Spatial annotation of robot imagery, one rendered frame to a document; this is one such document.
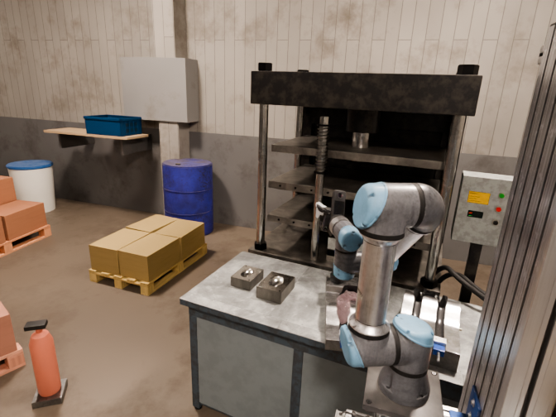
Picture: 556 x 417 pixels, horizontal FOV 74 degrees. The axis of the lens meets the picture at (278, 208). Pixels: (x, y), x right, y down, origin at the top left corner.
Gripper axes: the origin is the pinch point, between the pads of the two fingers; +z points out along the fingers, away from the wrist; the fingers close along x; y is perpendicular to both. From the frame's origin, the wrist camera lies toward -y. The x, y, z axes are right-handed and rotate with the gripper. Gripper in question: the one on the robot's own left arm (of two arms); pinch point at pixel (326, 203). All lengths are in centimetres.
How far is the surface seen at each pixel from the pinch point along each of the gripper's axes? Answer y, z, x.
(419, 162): -16, 60, 71
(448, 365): 56, -25, 59
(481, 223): 11, 43, 109
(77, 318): 167, 144, -144
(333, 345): 62, -9, 14
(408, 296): 45, 11, 57
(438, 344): 48, -22, 54
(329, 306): 54, 11, 17
